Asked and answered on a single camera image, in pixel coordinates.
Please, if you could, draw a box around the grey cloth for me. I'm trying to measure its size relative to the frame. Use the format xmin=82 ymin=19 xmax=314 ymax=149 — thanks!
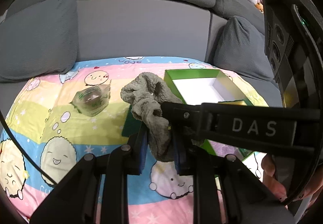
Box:
xmin=120 ymin=72 xmax=186 ymax=162

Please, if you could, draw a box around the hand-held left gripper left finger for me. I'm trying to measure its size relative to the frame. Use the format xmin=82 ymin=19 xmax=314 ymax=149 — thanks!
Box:
xmin=30 ymin=127 xmax=149 ymax=224

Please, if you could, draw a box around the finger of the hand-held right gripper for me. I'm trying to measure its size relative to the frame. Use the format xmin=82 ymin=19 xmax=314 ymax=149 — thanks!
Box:
xmin=160 ymin=101 xmax=203 ymax=140

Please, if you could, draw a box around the cartoon printed blanket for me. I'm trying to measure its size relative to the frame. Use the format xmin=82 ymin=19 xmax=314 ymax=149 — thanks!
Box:
xmin=0 ymin=56 xmax=270 ymax=224

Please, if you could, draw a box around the black cable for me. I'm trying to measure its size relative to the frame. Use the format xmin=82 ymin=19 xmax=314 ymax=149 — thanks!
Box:
xmin=0 ymin=110 xmax=57 ymax=186

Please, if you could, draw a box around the clear packet with green print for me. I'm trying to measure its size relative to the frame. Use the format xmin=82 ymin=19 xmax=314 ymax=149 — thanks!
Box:
xmin=71 ymin=84 xmax=113 ymax=117

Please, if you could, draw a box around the grey sofa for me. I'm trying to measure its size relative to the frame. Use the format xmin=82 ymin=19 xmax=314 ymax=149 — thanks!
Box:
xmin=0 ymin=0 xmax=283 ymax=108

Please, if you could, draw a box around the green cardboard box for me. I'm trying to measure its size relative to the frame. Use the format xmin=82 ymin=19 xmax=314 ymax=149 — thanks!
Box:
xmin=164 ymin=69 xmax=255 ymax=159

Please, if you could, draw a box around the grey throw cushion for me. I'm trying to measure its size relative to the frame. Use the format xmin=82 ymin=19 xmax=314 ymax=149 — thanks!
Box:
xmin=214 ymin=16 xmax=281 ymax=83
xmin=0 ymin=0 xmax=79 ymax=83

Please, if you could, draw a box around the dark green scouring pad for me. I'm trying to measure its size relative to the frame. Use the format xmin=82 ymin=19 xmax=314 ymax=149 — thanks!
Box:
xmin=121 ymin=105 xmax=145 ymax=137

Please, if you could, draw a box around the person's right hand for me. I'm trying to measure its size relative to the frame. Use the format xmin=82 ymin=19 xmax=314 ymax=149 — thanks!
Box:
xmin=261 ymin=154 xmax=288 ymax=203

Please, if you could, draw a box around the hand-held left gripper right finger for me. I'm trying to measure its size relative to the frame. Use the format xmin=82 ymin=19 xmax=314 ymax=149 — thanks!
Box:
xmin=172 ymin=129 xmax=296 ymax=224

